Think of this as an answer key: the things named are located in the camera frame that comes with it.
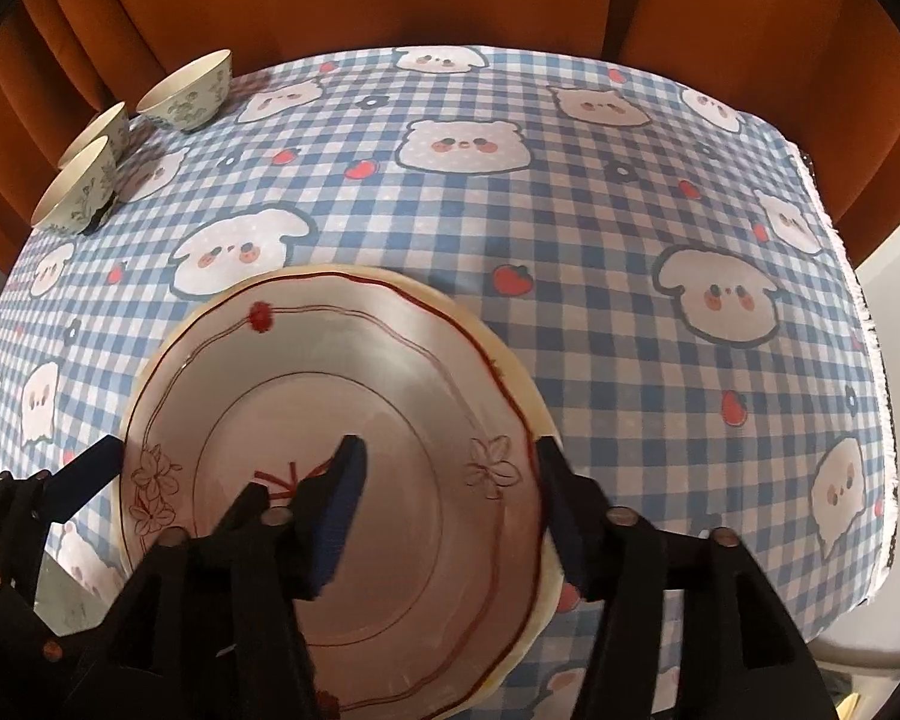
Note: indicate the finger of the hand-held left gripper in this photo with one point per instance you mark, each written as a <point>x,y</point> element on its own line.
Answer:
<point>86,480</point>

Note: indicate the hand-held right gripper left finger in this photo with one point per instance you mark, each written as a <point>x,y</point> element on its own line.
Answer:
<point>341,510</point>

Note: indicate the blue patterned ceramic bowl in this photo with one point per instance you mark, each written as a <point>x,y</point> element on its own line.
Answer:
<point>187,94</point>
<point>82,187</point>
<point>109,127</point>

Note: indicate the large yellow floral plate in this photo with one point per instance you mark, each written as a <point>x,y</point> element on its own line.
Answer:
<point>529,409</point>

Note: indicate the small red-rimmed plate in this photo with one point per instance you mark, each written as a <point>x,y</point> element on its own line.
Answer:
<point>420,390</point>

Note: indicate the blue checkered bear tablecloth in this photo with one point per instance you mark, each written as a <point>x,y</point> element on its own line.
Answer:
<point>607,240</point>

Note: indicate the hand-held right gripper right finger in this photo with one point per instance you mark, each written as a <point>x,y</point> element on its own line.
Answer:
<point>562,510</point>

